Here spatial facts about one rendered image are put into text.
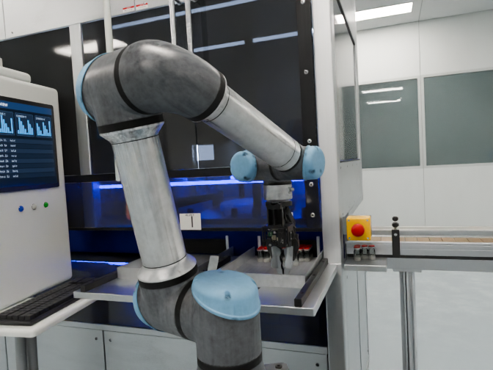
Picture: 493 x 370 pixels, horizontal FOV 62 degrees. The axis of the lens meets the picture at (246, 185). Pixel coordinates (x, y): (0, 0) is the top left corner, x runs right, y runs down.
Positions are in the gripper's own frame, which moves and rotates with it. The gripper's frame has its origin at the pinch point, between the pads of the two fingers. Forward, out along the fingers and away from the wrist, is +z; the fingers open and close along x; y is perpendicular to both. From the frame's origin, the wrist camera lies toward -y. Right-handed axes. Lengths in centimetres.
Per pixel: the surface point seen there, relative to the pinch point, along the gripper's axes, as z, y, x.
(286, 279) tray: 1.3, 1.8, 1.0
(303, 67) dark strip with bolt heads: -60, -25, 3
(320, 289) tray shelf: 3.5, 1.9, 10.2
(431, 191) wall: 20, -484, 75
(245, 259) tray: 2.2, -21.9, -19.5
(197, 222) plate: -10.1, -24.0, -37.9
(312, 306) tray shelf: 3.6, 14.5, 10.5
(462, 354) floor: 91, -160, 64
